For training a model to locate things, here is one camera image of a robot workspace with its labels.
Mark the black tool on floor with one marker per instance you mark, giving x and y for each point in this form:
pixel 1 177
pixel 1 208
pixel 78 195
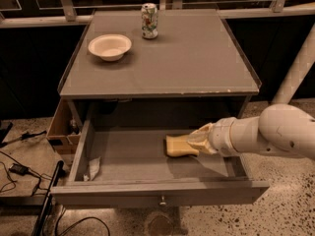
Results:
pixel 7 126

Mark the crumpled white paper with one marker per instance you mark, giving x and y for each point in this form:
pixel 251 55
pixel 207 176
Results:
pixel 93 168

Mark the cardboard box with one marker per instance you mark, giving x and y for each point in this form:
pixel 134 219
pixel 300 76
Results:
pixel 59 134

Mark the green white soda can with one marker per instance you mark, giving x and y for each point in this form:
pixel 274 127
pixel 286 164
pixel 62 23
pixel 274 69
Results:
pixel 149 13

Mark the metal drawer knob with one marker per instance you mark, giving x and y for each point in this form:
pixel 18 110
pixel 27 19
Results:
pixel 162 201

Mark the grey counter cabinet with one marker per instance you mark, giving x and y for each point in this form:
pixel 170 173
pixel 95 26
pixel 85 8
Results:
pixel 192 73

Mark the yellow sponge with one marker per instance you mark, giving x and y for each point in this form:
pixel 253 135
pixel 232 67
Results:
pixel 177 146

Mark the white bowl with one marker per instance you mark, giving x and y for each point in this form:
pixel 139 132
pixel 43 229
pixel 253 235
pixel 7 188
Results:
pixel 110 47

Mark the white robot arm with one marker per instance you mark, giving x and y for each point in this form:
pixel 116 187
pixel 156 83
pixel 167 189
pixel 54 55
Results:
pixel 280 130

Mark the black power adapter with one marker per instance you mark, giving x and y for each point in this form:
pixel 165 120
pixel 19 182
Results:
pixel 18 169

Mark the open grey top drawer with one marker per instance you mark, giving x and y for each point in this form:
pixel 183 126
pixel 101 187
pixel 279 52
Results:
pixel 135 172

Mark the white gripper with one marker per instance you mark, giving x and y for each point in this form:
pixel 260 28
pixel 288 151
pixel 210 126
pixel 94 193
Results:
pixel 220 136

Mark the metal railing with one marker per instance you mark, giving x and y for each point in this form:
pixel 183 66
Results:
pixel 24 13

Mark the black pole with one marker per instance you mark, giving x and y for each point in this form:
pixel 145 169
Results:
pixel 47 200

